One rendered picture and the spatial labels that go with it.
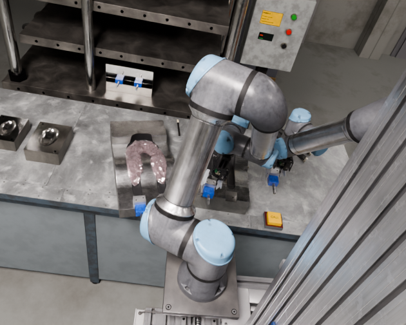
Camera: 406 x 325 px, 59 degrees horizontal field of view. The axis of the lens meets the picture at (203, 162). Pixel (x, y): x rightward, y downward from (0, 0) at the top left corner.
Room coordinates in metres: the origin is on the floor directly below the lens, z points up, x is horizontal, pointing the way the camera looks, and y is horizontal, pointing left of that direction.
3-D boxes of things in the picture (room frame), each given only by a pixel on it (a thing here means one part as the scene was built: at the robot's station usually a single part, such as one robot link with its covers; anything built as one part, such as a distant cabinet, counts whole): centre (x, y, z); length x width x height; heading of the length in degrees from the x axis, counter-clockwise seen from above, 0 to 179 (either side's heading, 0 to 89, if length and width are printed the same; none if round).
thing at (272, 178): (1.16, -0.33, 0.93); 0.13 x 0.05 x 0.05; 7
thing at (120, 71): (2.01, 0.56, 0.87); 0.50 x 0.27 x 0.17; 7
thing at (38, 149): (1.17, 0.72, 0.84); 0.20 x 0.15 x 0.07; 7
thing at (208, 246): (0.56, -0.07, 1.20); 0.13 x 0.12 x 0.14; 74
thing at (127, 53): (2.14, 0.62, 1.02); 1.10 x 0.74 x 0.05; 97
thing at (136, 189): (1.14, 0.25, 0.88); 0.34 x 0.15 x 0.07; 24
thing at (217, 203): (1.28, -0.08, 0.87); 0.50 x 0.26 x 0.14; 7
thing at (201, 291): (0.56, -0.08, 1.09); 0.15 x 0.15 x 0.10
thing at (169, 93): (2.09, 0.61, 0.76); 1.30 x 0.84 x 0.06; 97
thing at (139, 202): (0.89, 0.20, 0.86); 0.13 x 0.05 x 0.05; 24
